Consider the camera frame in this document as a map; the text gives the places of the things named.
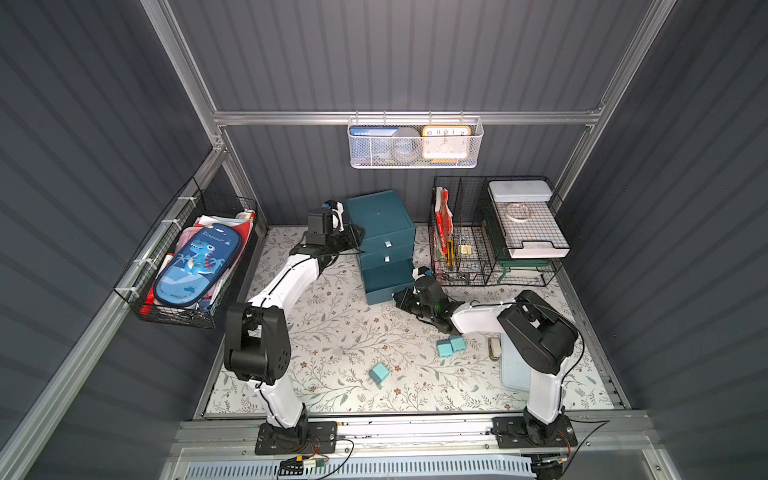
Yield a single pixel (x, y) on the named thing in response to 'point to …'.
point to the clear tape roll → (519, 212)
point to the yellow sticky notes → (466, 249)
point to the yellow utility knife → (451, 255)
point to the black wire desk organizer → (462, 209)
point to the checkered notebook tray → (530, 230)
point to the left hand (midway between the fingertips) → (365, 233)
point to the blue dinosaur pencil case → (198, 267)
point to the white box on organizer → (520, 191)
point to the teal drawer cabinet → (388, 254)
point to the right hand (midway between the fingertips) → (397, 292)
